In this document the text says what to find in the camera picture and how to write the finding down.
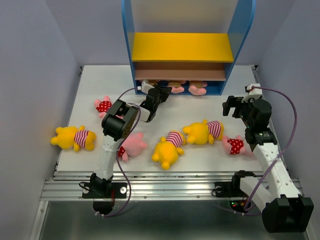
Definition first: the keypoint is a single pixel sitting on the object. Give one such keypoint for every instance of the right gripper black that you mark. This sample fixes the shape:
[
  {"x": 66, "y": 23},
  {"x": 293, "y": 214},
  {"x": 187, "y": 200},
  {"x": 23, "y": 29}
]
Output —
[{"x": 233, "y": 101}]

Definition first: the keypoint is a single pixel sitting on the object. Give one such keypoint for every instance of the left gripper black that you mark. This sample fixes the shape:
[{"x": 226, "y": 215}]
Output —
[{"x": 165, "y": 91}]

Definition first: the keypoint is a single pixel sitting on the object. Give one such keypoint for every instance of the pink plush striped body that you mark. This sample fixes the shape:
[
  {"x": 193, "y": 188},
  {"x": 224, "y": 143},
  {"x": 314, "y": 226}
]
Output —
[{"x": 176, "y": 86}]

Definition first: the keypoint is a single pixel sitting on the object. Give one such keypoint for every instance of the yellow bear plush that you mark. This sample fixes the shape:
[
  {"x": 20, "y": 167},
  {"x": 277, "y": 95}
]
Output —
[
  {"x": 74, "y": 138},
  {"x": 201, "y": 133},
  {"x": 168, "y": 149}
]

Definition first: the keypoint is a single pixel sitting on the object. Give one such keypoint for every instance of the pink frog plush striped shirt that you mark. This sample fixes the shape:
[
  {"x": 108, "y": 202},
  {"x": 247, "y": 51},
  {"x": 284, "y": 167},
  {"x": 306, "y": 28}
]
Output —
[{"x": 149, "y": 82}]

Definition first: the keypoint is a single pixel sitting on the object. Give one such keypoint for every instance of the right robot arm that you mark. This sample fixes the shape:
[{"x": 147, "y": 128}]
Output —
[{"x": 283, "y": 207}]

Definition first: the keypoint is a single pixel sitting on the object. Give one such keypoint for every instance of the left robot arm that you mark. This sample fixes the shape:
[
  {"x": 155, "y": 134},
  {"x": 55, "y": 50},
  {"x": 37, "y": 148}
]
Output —
[{"x": 117, "y": 125}]

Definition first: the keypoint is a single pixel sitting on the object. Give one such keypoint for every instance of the brown lower shelf board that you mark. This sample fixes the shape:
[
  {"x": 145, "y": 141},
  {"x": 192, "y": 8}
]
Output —
[{"x": 205, "y": 75}]

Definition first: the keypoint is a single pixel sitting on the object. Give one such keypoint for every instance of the blue wooden toy shelf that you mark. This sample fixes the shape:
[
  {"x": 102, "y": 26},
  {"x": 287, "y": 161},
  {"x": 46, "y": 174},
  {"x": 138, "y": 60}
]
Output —
[{"x": 237, "y": 32}]

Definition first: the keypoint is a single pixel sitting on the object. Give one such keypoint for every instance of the pink pig plush right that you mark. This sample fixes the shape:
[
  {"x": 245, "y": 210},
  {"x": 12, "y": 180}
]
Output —
[{"x": 236, "y": 146}]

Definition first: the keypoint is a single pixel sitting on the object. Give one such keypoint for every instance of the pink pig plush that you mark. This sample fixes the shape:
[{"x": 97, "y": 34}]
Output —
[
  {"x": 236, "y": 146},
  {"x": 132, "y": 146}
]

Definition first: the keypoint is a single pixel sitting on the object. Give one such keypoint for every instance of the pink pig plush centre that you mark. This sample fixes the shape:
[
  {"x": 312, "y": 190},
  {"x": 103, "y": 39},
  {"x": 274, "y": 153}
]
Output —
[{"x": 132, "y": 146}]

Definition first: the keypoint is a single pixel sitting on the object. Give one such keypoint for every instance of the pink pig plush dotted dress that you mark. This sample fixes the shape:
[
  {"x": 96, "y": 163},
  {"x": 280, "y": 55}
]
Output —
[{"x": 102, "y": 106}]

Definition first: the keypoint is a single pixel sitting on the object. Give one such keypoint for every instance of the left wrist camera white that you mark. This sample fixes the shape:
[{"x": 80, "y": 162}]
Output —
[{"x": 144, "y": 88}]

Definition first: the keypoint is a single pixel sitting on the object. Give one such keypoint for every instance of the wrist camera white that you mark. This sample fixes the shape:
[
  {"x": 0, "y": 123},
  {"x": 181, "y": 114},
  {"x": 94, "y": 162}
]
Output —
[
  {"x": 253, "y": 91},
  {"x": 144, "y": 88}
]

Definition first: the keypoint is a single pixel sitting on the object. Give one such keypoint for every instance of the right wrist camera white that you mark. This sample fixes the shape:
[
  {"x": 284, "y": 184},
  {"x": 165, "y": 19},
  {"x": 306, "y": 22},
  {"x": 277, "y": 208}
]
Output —
[{"x": 253, "y": 91}]

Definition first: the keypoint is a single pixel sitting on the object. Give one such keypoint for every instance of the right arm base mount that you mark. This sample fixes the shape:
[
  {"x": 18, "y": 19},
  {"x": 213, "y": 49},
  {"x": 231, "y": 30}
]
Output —
[{"x": 236, "y": 198}]

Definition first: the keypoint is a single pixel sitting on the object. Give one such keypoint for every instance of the aluminium rail frame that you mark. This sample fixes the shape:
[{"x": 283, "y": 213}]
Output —
[{"x": 175, "y": 204}]

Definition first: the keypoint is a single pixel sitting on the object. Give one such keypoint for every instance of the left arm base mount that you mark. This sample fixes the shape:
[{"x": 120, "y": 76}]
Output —
[{"x": 104, "y": 200}]

